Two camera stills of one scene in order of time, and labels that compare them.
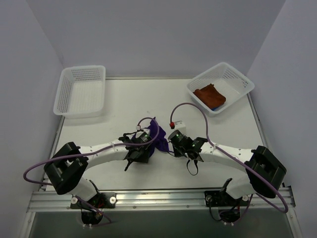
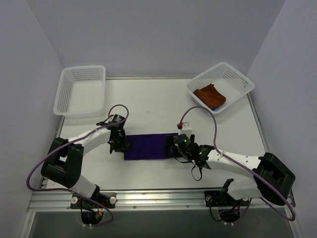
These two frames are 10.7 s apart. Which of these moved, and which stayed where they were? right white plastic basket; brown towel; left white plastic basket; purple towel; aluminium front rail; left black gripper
Moved: purple towel; left black gripper
Stayed: left white plastic basket; right white plastic basket; brown towel; aluminium front rail
